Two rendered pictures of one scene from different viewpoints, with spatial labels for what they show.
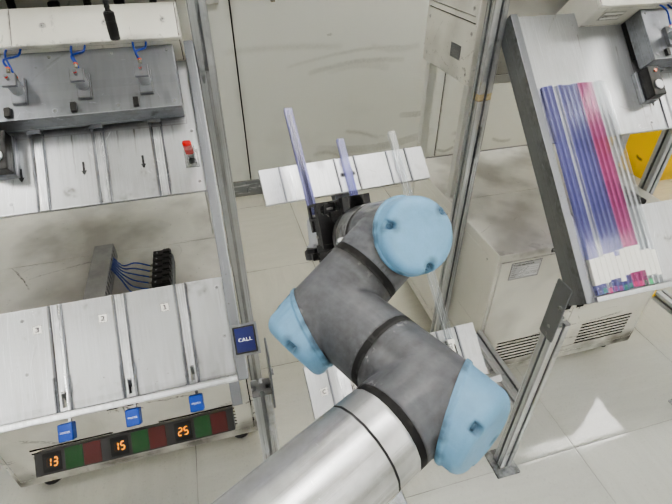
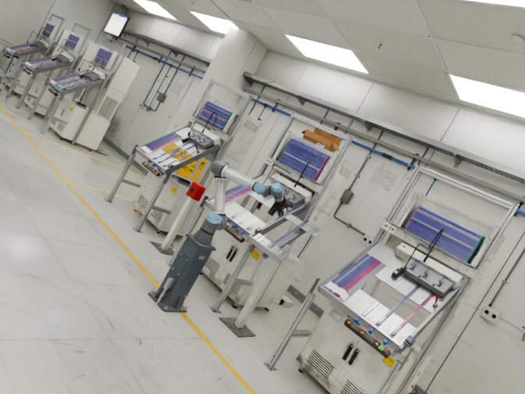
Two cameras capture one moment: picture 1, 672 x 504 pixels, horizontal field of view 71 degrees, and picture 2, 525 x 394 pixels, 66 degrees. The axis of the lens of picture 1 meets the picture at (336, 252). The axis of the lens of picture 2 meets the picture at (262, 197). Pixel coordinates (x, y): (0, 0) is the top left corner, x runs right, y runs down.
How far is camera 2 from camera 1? 2.95 m
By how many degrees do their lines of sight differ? 60
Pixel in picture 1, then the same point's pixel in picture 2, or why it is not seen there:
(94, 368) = (239, 218)
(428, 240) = (276, 186)
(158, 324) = (252, 222)
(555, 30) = (387, 250)
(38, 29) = (290, 184)
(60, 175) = (269, 201)
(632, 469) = not seen: outside the picture
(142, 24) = (303, 192)
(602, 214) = (346, 279)
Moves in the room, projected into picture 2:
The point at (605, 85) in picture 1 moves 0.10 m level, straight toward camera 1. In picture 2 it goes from (384, 265) to (373, 259)
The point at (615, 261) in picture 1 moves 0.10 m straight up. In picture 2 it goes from (336, 287) to (343, 275)
